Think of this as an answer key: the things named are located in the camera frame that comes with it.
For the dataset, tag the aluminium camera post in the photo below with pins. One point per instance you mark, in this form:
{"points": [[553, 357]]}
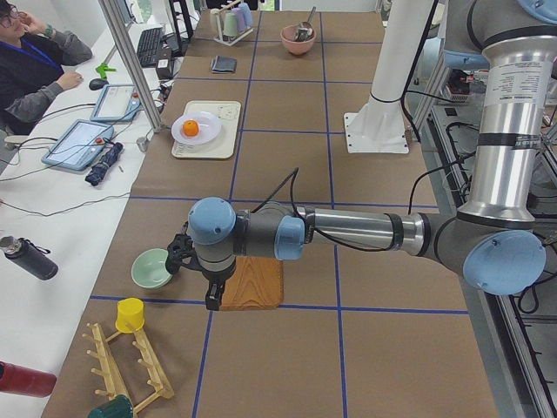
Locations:
{"points": [[128, 54]]}

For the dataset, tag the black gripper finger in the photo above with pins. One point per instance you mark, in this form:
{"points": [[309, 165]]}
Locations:
{"points": [[214, 296]]}

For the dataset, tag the folded grey cloth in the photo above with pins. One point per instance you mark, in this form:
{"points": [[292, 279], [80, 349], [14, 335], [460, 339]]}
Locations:
{"points": [[222, 65]]}

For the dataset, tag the far teach pendant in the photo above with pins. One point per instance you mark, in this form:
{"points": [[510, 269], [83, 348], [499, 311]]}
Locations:
{"points": [[116, 103]]}

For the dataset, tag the seated person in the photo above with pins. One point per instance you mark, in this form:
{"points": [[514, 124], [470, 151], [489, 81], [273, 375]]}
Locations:
{"points": [[33, 57]]}

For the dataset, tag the small metal cup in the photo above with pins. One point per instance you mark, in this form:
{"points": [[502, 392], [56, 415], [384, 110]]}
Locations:
{"points": [[142, 143]]}

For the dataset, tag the black bottle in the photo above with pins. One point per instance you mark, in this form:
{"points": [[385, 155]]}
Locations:
{"points": [[29, 257]]}

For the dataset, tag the teach pendant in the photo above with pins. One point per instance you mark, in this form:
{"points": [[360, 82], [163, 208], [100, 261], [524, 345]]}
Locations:
{"points": [[79, 145], [116, 103]]}

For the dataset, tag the white round plate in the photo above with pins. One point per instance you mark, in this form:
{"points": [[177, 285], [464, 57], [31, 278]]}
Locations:
{"points": [[210, 126]]}

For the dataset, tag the cream bear print tray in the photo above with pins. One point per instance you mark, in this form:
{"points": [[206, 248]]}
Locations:
{"points": [[222, 146]]}

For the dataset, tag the red bottle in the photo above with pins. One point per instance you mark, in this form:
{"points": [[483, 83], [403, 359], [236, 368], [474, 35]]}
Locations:
{"points": [[21, 380]]}

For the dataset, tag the light green bowl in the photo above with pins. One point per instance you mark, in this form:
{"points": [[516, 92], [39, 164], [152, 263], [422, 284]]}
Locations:
{"points": [[148, 270]]}

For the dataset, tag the pink bowl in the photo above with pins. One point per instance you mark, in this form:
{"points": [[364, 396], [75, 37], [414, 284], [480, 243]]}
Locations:
{"points": [[288, 38]]}

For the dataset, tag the dark green cup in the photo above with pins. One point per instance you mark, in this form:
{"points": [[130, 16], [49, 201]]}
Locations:
{"points": [[119, 407]]}

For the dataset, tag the orange fruit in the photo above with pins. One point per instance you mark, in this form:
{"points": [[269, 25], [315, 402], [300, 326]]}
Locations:
{"points": [[190, 128]]}

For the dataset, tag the wooden cutting board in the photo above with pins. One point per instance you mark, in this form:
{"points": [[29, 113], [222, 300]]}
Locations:
{"points": [[257, 284]]}

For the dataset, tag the near teach pendant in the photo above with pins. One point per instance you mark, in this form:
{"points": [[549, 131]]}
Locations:
{"points": [[79, 145]]}

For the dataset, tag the black keyboard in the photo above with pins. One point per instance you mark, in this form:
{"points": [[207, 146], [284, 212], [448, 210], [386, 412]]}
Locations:
{"points": [[149, 45]]}

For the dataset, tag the yellow cup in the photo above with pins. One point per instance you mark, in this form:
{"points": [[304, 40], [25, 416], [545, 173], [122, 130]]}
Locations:
{"points": [[130, 315]]}

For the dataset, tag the black computer mouse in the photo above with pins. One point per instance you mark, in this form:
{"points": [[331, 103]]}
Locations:
{"points": [[97, 83]]}

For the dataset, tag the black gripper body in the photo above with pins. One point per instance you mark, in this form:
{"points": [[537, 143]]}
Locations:
{"points": [[216, 279]]}

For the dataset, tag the folded dark blue umbrella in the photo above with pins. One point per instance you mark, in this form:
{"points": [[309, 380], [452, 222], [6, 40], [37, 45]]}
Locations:
{"points": [[99, 170]]}

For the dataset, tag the wooden cup rack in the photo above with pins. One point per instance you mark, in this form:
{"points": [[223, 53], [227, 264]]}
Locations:
{"points": [[127, 366]]}

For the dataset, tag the white wire cup rack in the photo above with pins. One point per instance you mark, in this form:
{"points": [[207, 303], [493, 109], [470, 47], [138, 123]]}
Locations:
{"points": [[224, 39]]}

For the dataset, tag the metal scoop in bowl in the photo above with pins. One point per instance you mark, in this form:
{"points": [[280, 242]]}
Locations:
{"points": [[304, 29]]}

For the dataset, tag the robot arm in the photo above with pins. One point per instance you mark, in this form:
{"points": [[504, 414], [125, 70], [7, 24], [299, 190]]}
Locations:
{"points": [[489, 241]]}

